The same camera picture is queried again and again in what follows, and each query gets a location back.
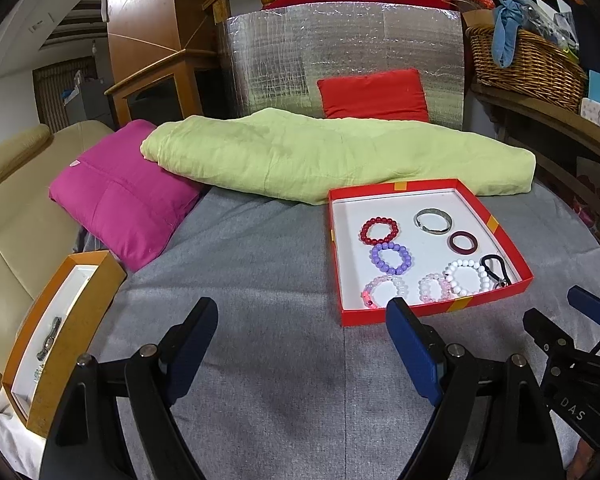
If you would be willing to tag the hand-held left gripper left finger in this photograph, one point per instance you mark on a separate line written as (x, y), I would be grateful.
(195, 347)

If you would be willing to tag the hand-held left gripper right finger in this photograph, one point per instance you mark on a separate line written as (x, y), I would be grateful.
(412, 350)

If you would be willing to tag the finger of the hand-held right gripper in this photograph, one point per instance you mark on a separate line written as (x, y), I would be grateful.
(550, 337)
(590, 305)

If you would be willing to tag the red shallow box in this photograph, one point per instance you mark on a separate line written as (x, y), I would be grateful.
(345, 260)

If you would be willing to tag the dark red bangle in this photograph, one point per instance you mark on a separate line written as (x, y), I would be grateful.
(452, 244)

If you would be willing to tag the grey bangle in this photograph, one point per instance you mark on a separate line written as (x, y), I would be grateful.
(417, 221)

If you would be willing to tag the person's right hand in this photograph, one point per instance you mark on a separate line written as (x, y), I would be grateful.
(586, 460)

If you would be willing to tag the grey blanket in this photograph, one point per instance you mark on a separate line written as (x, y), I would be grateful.
(270, 285)

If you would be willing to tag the orange cardboard box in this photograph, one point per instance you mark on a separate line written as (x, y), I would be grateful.
(85, 330)

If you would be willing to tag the small glass beads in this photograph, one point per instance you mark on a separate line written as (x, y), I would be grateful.
(37, 375)

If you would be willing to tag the magenta pillow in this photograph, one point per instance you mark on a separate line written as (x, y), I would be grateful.
(125, 195)

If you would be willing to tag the wooden shelf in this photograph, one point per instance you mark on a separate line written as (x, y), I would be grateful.
(540, 115)

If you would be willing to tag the white cloth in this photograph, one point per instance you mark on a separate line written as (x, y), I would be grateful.
(10, 440)

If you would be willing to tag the light green blanket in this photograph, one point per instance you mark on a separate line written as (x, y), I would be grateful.
(320, 155)

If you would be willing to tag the beige leather sofa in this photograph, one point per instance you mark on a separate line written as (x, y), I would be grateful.
(15, 210)

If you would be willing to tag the wicker basket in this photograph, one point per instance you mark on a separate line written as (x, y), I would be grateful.
(530, 67)

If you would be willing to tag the red cushion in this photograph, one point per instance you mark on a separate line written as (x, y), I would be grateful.
(375, 95)

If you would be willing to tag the grey appliance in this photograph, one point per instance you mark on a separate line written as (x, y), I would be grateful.
(87, 97)

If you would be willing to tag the clear plastic bag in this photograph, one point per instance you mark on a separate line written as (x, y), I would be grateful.
(555, 22)

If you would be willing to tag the blue cloth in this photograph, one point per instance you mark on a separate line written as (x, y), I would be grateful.
(505, 30)

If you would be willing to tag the silver foil insulation panel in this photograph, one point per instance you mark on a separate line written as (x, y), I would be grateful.
(270, 55)

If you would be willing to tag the wooden cabinet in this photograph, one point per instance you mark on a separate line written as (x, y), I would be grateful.
(145, 15)

